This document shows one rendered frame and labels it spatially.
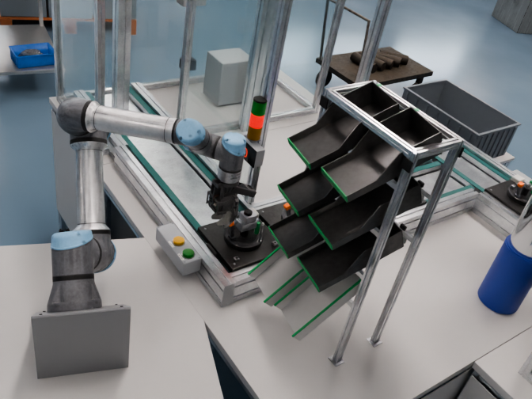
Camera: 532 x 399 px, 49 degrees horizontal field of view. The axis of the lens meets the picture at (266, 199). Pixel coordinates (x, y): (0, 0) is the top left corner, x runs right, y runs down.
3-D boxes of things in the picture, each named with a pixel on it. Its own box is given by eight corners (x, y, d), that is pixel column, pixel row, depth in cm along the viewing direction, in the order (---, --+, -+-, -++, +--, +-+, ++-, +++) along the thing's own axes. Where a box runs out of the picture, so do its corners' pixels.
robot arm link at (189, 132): (47, 85, 173) (205, 112, 166) (64, 96, 184) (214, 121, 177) (37, 123, 172) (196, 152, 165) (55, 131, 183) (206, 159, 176)
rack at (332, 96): (335, 367, 186) (415, 157, 139) (270, 290, 208) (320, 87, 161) (382, 343, 197) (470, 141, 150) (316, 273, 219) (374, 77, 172)
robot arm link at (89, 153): (62, 275, 178) (58, 100, 184) (85, 274, 192) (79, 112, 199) (100, 272, 176) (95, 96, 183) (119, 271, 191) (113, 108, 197)
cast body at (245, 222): (241, 233, 205) (244, 217, 201) (234, 225, 208) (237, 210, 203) (260, 226, 209) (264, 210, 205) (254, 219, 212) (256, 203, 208)
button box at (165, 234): (182, 276, 201) (184, 263, 197) (155, 239, 213) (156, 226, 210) (200, 270, 204) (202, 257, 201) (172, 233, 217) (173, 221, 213)
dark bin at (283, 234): (287, 259, 174) (282, 244, 168) (269, 231, 183) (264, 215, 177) (369, 216, 177) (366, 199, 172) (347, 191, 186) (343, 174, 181)
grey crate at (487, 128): (464, 169, 349) (479, 135, 335) (392, 118, 387) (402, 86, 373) (507, 155, 372) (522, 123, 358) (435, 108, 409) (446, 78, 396)
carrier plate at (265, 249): (231, 273, 199) (232, 269, 197) (197, 231, 213) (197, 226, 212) (287, 253, 212) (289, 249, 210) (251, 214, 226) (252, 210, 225)
